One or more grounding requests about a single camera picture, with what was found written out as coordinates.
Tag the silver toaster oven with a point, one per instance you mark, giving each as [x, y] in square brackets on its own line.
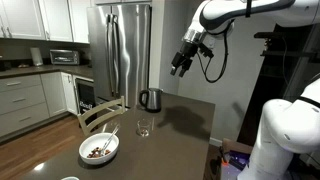
[64, 57]

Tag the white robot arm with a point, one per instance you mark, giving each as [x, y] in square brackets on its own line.
[285, 127]

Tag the white bowl with food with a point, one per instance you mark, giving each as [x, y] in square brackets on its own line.
[90, 149]

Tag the stainless steel refrigerator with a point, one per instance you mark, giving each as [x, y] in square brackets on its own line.
[119, 37]

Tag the metal spoon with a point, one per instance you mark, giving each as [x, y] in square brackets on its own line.
[109, 139]

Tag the clear glass cup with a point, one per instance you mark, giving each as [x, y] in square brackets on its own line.
[144, 127]

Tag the cream wooden chair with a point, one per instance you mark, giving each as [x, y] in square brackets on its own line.
[103, 113]

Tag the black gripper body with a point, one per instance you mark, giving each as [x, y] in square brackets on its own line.
[183, 57]

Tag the white paper towel roll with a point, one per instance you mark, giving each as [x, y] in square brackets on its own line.
[36, 56]

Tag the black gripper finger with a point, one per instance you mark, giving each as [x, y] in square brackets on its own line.
[173, 70]
[182, 72]

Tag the stainless steel electric kettle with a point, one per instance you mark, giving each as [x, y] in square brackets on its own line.
[150, 99]

